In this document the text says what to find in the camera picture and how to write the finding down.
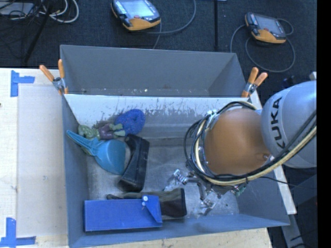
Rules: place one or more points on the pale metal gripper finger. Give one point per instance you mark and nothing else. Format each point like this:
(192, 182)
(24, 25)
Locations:
(177, 175)
(207, 203)

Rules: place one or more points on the dark olive cloth glove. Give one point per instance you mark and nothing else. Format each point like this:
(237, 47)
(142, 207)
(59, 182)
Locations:
(172, 203)

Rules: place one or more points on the black wedge-shaped block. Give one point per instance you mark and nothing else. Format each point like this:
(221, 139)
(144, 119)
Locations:
(135, 161)

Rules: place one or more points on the blue flat box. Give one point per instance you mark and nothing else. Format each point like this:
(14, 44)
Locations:
(119, 213)

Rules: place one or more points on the teal plastic scoop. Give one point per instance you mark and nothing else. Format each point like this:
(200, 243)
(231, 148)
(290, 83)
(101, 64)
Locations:
(110, 154)

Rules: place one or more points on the blue fuzzy plush toy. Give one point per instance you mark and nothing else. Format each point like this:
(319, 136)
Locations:
(131, 121)

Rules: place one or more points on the purple and green toy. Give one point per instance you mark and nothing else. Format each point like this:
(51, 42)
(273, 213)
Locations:
(106, 131)

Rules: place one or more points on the green toy animal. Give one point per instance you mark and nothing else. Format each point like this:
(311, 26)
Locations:
(87, 131)

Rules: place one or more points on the grey metal bin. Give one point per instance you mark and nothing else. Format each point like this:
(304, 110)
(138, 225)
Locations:
(155, 71)

